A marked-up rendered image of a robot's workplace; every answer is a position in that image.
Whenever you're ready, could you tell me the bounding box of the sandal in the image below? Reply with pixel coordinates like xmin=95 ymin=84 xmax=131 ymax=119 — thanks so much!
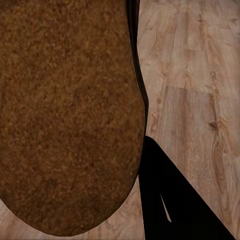
xmin=0 ymin=0 xmax=149 ymax=237

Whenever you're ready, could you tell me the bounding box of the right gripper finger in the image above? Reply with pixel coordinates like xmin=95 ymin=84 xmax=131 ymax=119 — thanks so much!
xmin=138 ymin=136 xmax=236 ymax=240

